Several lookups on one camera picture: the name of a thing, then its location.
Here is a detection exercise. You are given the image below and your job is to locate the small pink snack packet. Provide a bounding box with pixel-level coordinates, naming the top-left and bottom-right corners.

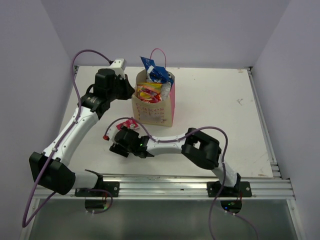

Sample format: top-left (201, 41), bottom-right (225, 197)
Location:
top-left (116, 119), bottom-right (139, 130)

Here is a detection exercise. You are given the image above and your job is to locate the Fox's fruit candy bag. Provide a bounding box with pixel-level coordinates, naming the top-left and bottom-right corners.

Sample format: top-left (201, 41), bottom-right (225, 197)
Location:
top-left (136, 82), bottom-right (171, 104)

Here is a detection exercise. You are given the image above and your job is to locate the beige Cakes paper bag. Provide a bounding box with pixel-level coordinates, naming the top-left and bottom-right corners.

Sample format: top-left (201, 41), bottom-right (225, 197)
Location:
top-left (131, 65), bottom-right (176, 127)

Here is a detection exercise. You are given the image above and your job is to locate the blue chips bag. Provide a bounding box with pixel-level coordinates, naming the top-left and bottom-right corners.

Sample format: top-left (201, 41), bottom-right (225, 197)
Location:
top-left (140, 56), bottom-right (174, 85)

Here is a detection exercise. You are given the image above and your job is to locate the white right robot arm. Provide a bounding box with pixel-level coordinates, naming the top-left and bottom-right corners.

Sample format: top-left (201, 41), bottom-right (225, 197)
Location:
top-left (104, 126), bottom-right (241, 197)

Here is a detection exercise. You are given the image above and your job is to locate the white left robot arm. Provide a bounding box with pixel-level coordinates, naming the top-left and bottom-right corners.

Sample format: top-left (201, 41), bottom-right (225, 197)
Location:
top-left (29, 67), bottom-right (135, 197)

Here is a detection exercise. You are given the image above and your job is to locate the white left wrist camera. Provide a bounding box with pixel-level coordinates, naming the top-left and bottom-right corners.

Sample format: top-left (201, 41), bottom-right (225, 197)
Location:
top-left (108, 58), bottom-right (127, 79)

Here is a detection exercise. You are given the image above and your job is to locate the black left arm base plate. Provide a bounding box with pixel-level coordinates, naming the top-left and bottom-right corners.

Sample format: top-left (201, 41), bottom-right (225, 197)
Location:
top-left (74, 181), bottom-right (120, 198)

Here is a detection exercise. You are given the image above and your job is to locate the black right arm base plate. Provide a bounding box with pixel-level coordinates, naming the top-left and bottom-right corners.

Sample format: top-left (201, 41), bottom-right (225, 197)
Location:
top-left (206, 181), bottom-right (253, 198)

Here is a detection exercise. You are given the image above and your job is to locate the aluminium table edge rail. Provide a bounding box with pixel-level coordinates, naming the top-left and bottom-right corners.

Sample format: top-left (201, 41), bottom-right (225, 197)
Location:
top-left (32, 172), bottom-right (296, 201)

